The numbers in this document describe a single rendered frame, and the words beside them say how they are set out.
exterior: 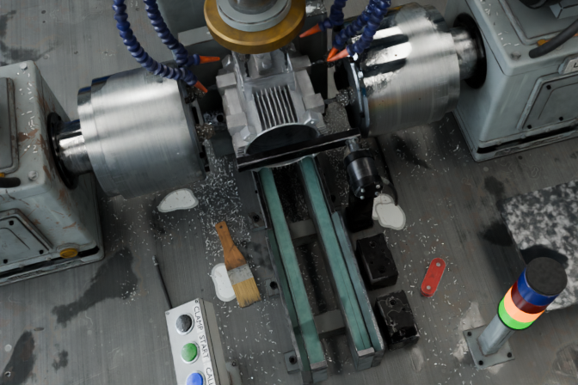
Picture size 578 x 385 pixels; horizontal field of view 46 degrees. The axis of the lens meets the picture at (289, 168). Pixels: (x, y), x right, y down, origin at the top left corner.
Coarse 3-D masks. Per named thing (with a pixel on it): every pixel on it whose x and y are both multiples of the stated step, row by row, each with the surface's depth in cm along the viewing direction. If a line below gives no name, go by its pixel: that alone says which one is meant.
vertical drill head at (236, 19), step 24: (216, 0) 117; (240, 0) 112; (264, 0) 112; (288, 0) 116; (216, 24) 116; (240, 24) 114; (264, 24) 114; (288, 24) 116; (240, 48) 116; (264, 48) 115; (288, 48) 122
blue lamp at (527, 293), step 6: (522, 276) 101; (522, 282) 101; (522, 288) 101; (528, 288) 99; (522, 294) 102; (528, 294) 100; (534, 294) 99; (558, 294) 98; (528, 300) 102; (534, 300) 101; (540, 300) 100; (546, 300) 99; (552, 300) 101
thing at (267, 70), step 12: (252, 60) 133; (264, 60) 131; (276, 60) 133; (288, 60) 129; (240, 72) 128; (252, 72) 132; (264, 72) 132; (276, 72) 132; (288, 72) 128; (240, 84) 133; (252, 84) 128; (264, 84) 129; (276, 84) 130; (288, 84) 131
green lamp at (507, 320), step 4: (504, 296) 113; (500, 304) 115; (500, 308) 114; (504, 308) 112; (500, 312) 114; (504, 312) 112; (504, 316) 113; (508, 316) 111; (504, 320) 113; (508, 320) 112; (512, 320) 111; (508, 324) 113; (512, 324) 112; (516, 324) 112; (520, 324) 111; (524, 324) 111; (528, 324) 112; (516, 328) 114; (520, 328) 113
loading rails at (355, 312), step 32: (256, 192) 142; (320, 192) 141; (256, 224) 149; (288, 224) 146; (320, 224) 137; (288, 256) 134; (352, 256) 132; (288, 288) 131; (352, 288) 130; (288, 320) 127; (320, 320) 135; (352, 320) 127; (288, 352) 135; (320, 352) 125; (352, 352) 134
